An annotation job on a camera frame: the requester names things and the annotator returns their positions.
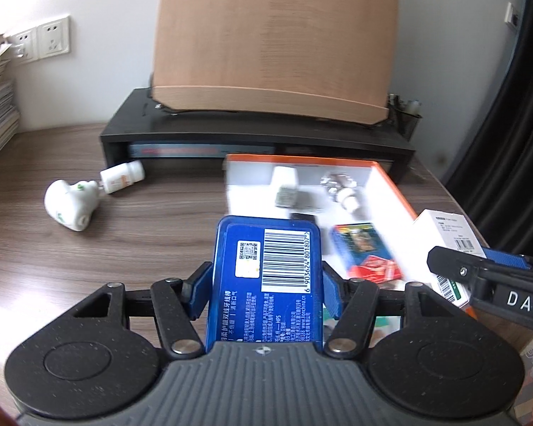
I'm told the white wall switch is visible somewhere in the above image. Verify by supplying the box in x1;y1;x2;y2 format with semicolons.
504;2;520;30

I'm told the black usb charger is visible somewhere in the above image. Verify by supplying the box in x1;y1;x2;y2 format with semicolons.
290;213;317;224

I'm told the white pill bottle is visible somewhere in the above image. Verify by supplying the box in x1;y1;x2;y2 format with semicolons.
100;160;145;194

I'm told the black monitor riser shelf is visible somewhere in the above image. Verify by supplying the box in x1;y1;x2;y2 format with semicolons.
100;88;415;182

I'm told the blue floss pick case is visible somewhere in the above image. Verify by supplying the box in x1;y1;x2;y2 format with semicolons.
206;215;323;350

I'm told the white usb charger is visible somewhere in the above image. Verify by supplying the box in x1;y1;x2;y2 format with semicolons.
269;165;299;208

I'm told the white double wall socket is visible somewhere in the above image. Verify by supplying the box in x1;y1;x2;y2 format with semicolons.
7;15;71;65

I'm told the clear repellent liquid bottle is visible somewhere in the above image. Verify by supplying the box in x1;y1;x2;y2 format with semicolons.
321;173;360;213

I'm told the small white mosquito heater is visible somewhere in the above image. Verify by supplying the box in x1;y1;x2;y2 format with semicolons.
44;180;100;232

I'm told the white barcode carton box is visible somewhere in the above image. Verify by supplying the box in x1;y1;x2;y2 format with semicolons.
406;210;486;308

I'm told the wooden reading stand board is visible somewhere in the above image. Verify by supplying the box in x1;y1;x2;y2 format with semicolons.
152;0;399;125

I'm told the orange white cardboard tray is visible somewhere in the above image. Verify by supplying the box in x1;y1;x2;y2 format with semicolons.
223;154;479;321

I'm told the red blue playing card box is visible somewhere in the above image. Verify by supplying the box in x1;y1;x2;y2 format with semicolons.
330;222;402;285

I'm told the black mesh pen holder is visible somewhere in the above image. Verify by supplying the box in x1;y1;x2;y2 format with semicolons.
386;93;422;141

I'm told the black curtain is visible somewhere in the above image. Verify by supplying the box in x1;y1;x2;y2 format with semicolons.
446;0;533;256

